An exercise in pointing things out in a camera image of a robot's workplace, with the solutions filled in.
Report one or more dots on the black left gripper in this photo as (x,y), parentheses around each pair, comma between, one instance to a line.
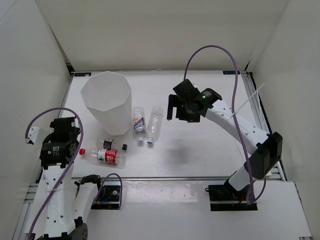
(49,137)

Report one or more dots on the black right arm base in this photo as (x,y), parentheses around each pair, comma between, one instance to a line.
(223,200)

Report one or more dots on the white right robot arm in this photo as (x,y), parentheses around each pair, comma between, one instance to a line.
(264,150)

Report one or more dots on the clear bottle blue orange label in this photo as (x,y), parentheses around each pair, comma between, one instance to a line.
(139,125)

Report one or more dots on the clear unlabelled plastic bottle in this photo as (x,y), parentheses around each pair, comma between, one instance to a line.
(154,125)

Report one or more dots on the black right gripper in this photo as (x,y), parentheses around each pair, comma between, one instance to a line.
(173,102)

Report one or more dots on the white octagonal plastic bin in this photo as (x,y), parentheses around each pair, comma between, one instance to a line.
(108,97)

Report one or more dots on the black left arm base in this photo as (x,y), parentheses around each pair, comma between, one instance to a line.
(109,197)

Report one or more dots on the small bottle black label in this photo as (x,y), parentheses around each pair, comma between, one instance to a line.
(111,144)

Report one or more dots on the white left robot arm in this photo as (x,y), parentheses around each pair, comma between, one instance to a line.
(69,201)

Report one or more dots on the white zip tie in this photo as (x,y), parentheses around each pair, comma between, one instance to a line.
(253,94)

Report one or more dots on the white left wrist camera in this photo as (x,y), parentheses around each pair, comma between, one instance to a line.
(33,136)

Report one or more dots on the clear bottle red label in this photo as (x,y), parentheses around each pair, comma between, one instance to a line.
(103,156)

